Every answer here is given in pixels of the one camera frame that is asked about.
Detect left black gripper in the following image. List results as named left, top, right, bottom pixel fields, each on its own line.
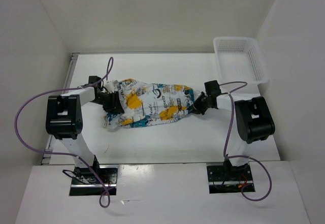
left=91, top=91, right=124, bottom=114

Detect patterned white teal yellow shorts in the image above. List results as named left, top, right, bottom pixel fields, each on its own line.
left=104, top=79, right=201, bottom=130

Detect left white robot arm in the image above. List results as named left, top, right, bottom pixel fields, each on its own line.
left=46, top=76, right=124, bottom=183

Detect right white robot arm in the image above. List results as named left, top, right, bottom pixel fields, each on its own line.
left=189, top=80, right=275, bottom=180

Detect white plastic basket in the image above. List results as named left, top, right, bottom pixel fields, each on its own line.
left=213, top=37, right=269, bottom=85

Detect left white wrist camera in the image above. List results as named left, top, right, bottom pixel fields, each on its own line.
left=104, top=80, right=119, bottom=93

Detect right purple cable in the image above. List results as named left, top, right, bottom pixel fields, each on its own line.
left=219, top=81, right=272, bottom=202

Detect purple cable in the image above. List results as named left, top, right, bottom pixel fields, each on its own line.
left=219, top=81, right=272, bottom=202
left=14, top=56, right=117, bottom=207

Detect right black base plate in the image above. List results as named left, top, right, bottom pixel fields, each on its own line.
left=207, top=163, right=255, bottom=194

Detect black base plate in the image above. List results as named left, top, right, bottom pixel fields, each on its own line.
left=207, top=163, right=255, bottom=194
left=62, top=166, right=118, bottom=197

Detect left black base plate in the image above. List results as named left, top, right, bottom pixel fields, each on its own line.
left=62, top=166, right=118, bottom=197

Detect black wire near base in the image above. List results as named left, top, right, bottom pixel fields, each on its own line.
left=62, top=169, right=84, bottom=184

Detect aluminium table edge rail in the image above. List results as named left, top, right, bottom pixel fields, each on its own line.
left=40, top=53, right=79, bottom=165

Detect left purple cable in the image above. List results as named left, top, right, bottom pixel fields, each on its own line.
left=14, top=56, right=117, bottom=207

